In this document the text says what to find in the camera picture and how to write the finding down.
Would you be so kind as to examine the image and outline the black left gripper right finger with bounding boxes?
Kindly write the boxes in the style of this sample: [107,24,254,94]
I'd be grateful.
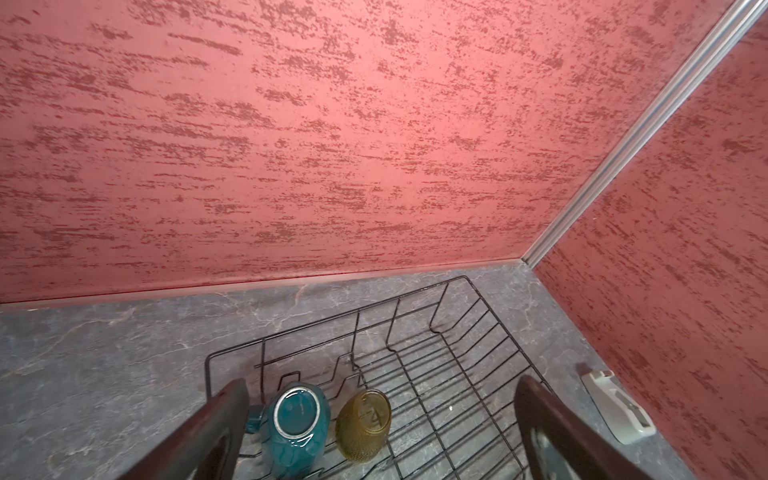
[514,376,649,480]

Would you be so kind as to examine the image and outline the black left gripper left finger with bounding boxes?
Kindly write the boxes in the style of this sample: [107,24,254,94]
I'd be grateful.
[121,379,250,479]

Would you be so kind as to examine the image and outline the teal green cup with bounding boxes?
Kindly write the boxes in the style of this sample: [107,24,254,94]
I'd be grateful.
[246,382,331,479]

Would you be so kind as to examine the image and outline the olive glass cup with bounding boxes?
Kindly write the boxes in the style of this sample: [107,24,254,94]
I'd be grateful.
[335,389,392,463]

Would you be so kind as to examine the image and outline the white plastic tool with red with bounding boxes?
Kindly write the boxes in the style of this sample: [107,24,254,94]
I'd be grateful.
[581,370,657,445]

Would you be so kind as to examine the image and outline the black wire dish rack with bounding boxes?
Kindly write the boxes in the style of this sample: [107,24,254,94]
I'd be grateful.
[204,276,542,479]

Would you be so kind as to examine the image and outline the aluminium corner post right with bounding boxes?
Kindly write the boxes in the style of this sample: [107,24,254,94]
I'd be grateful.
[522,0,767,269]

